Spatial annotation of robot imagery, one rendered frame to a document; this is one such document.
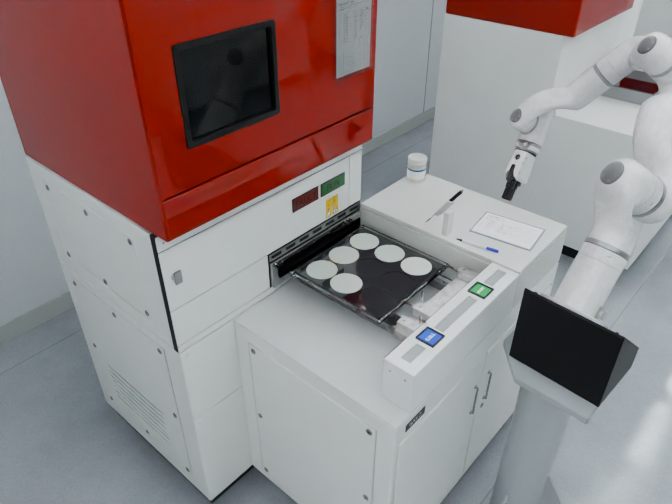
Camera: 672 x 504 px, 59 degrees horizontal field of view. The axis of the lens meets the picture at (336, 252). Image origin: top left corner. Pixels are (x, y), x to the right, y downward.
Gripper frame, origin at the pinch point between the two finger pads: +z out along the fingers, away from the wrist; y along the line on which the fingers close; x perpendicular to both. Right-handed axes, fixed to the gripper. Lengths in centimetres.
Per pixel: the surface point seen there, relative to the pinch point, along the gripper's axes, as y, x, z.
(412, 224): -23.4, 17.1, 21.2
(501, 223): -5.4, -4.2, 10.3
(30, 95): -124, 83, 24
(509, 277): -23.9, -21.5, 24.7
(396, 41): 159, 201, -90
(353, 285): -47, 15, 45
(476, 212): -5.0, 6.1, 9.8
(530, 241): -7.4, -16.7, 12.5
